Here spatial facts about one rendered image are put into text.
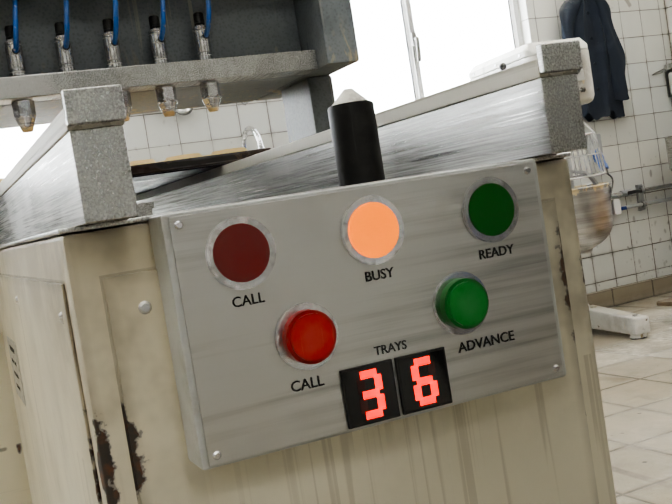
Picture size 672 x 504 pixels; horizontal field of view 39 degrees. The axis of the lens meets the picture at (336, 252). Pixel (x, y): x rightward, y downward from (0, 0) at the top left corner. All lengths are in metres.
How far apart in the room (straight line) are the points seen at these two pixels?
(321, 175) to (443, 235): 0.39
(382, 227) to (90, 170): 0.17
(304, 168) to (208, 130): 3.54
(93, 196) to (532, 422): 0.32
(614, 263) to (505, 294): 5.09
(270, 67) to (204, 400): 0.88
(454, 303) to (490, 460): 0.12
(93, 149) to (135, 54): 0.86
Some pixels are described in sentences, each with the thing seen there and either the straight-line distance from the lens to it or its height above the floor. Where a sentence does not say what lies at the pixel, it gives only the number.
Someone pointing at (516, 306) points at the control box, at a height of 0.75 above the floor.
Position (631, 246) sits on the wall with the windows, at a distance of 5.76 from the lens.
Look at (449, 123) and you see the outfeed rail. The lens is 0.72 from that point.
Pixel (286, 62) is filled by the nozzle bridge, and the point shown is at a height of 1.03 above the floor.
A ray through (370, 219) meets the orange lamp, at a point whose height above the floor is 0.82.
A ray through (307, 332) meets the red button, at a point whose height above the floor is 0.76.
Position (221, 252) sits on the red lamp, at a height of 0.81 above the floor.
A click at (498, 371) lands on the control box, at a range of 0.60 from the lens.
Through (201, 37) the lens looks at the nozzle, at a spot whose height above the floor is 1.08.
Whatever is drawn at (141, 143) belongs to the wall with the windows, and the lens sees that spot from 4.43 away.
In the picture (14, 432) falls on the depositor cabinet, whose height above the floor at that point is 0.62.
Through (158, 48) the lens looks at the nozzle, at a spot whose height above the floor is 1.07.
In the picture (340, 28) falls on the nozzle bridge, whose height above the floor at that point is 1.07.
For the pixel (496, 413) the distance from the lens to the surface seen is 0.63.
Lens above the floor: 0.83
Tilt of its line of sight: 3 degrees down
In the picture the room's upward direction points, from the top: 9 degrees counter-clockwise
